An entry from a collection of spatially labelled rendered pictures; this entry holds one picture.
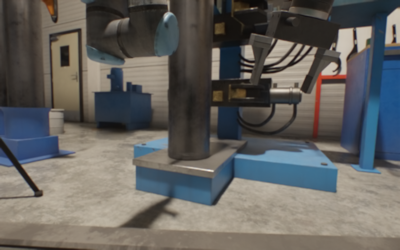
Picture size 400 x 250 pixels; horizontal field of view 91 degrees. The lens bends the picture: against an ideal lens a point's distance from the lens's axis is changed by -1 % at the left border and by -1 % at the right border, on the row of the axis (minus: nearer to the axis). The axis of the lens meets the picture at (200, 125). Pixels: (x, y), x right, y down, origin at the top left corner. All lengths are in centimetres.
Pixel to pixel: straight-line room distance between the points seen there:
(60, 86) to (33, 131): 422
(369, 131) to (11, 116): 241
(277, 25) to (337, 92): 291
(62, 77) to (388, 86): 588
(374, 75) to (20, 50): 237
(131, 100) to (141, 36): 291
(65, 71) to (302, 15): 563
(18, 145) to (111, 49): 135
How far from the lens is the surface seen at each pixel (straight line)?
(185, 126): 90
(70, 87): 568
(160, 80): 394
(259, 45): 46
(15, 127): 185
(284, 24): 46
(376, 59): 173
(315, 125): 325
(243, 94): 117
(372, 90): 170
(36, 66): 189
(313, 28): 49
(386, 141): 223
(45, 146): 188
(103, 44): 55
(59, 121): 325
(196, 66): 92
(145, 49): 50
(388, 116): 222
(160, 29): 47
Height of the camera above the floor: 39
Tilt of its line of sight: 5 degrees down
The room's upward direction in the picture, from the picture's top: 1 degrees clockwise
